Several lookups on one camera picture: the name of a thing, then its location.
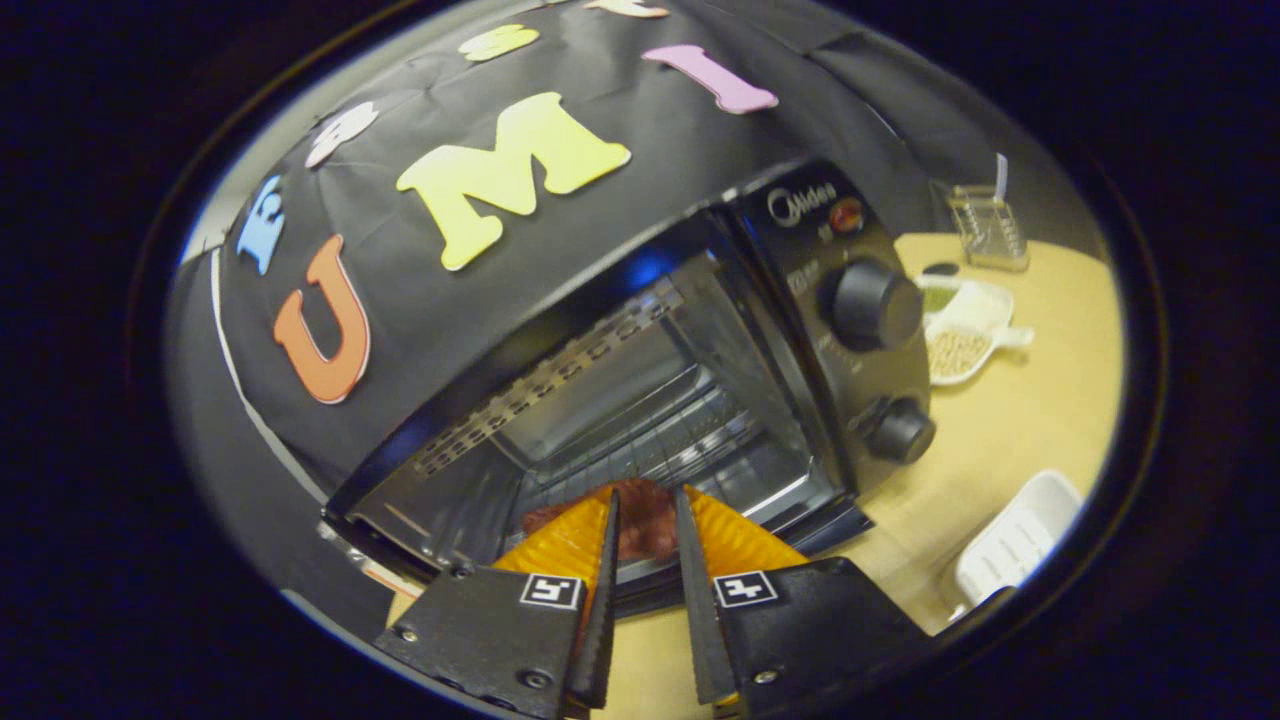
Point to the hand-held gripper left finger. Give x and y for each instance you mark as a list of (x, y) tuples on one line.
[(603, 600)]

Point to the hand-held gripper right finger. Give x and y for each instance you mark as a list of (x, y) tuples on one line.
[(695, 600)]

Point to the reddish brown meat piece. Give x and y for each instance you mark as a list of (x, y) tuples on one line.
[(645, 520)]

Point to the black toaster oven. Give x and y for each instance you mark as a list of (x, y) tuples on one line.
[(870, 305)]

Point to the white rectangular plastic tray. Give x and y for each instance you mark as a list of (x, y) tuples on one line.
[(1010, 545)]

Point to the white divided condiment dish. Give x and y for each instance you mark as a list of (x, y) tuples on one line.
[(965, 325)]

